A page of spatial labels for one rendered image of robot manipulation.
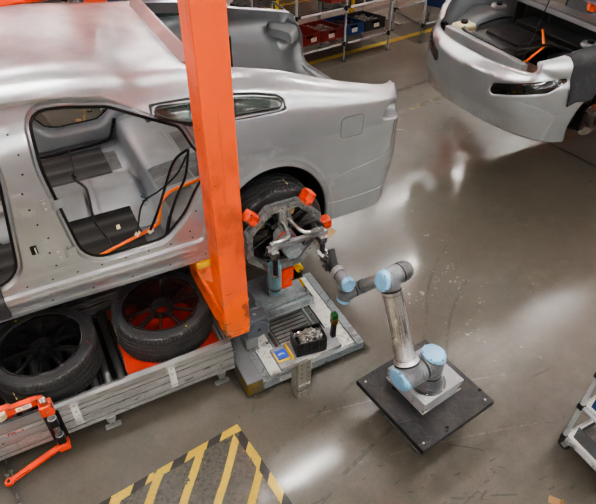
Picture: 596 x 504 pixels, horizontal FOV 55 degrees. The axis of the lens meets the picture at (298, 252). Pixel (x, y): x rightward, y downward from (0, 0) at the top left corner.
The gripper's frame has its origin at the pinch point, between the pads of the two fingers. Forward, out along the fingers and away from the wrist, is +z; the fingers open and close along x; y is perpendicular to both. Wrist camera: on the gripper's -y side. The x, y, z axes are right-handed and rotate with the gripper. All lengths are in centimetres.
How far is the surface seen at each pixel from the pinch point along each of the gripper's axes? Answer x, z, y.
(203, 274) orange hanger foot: -73, 28, 15
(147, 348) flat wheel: -121, 6, 40
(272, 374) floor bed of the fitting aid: -49, -24, 75
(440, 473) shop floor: 12, -132, 83
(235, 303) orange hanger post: -69, -18, 2
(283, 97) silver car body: -7, 39, -92
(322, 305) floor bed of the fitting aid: 14, 17, 75
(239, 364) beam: -67, -10, 70
